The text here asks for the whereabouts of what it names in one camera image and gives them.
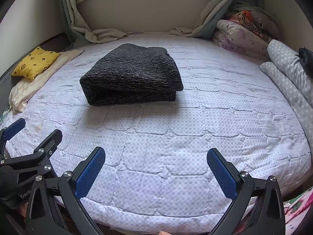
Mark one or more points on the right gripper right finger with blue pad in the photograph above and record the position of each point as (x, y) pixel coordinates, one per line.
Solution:
(256, 204)

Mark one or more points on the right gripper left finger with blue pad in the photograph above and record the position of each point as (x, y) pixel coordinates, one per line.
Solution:
(43, 215)

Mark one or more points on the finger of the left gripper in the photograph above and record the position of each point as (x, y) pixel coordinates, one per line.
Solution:
(45, 150)
(8, 132)

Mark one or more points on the grey knit zip jacket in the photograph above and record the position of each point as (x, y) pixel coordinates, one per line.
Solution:
(131, 74)

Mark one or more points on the person's right hand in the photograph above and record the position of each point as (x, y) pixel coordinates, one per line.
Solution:
(164, 233)

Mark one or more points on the pink floral fabric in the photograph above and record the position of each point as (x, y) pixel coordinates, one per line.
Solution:
(298, 214)

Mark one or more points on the cream towel on bed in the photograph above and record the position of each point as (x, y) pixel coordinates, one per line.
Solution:
(25, 89)

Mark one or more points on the white quilted mattress cover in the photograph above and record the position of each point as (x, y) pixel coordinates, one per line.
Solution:
(156, 176)

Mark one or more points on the yellow patterned pillow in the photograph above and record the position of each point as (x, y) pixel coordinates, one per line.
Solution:
(35, 63)

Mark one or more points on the beige curtain left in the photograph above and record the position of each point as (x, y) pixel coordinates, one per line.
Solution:
(86, 23)

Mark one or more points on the beige curtain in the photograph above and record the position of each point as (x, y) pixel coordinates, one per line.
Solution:
(209, 17)
(86, 23)

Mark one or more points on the black object on pillow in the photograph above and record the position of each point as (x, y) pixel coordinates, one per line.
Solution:
(306, 60)

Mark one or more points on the purple floral folded quilt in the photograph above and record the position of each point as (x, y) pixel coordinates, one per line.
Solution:
(234, 37)

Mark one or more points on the beige curtain right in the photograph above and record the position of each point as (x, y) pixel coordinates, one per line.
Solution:
(209, 17)

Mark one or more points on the orange patterned blanket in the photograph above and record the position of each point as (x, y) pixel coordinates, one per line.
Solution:
(246, 20)

